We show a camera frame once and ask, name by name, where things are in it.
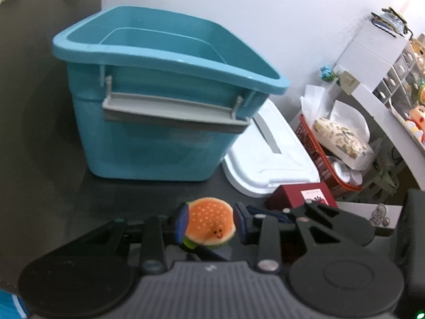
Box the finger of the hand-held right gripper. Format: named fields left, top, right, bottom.
left=247, top=201, right=376, bottom=248

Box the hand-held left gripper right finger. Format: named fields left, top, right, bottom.
left=234, top=203, right=315, bottom=272

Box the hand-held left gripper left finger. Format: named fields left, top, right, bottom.
left=76, top=203, right=191, bottom=275

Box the smiling burger plush toy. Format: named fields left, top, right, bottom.
left=182, top=197, right=237, bottom=249

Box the dark red gift box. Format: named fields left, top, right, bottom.
left=266, top=183, right=338, bottom=211

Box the white bin lid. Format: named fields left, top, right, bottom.
left=222, top=100, right=321, bottom=198

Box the teal plastic storage bin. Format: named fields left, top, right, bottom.
left=52, top=6, right=291, bottom=182

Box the dark grey desktop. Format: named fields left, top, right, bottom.
left=0, top=0, right=110, bottom=293

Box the cartoon sticker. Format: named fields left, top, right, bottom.
left=368, top=203, right=390, bottom=228

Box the white round jar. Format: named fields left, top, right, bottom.
left=331, top=160, right=363, bottom=187

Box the black desk mat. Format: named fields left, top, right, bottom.
left=66, top=166, right=333, bottom=240

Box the red plastic basket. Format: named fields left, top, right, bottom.
left=296, top=115, right=362, bottom=198

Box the patterned tissue pack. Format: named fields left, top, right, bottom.
left=314, top=118, right=374, bottom=160

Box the boy doll in red shirt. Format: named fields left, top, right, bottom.
left=403, top=104, right=425, bottom=145

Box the grey drawer organiser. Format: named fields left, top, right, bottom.
left=335, top=20, right=425, bottom=120

